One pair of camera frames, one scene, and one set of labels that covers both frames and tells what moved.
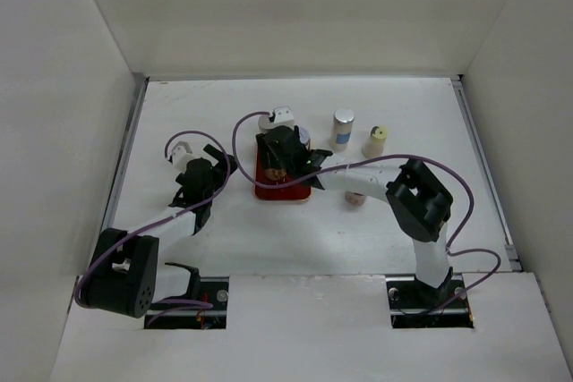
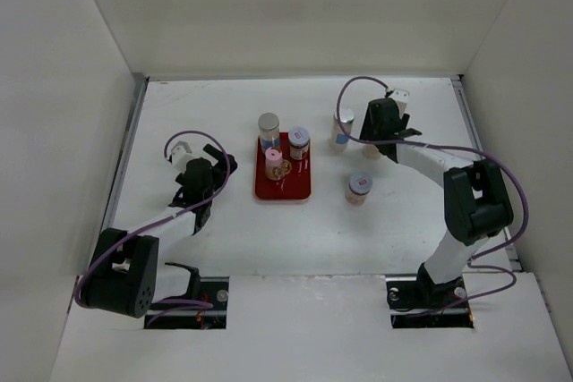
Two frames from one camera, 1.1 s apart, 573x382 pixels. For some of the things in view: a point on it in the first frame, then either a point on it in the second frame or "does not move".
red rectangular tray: (267, 193) does not move
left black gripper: (220, 169) does not move
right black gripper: (266, 149) -> (368, 130)
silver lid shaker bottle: (343, 123) does not move
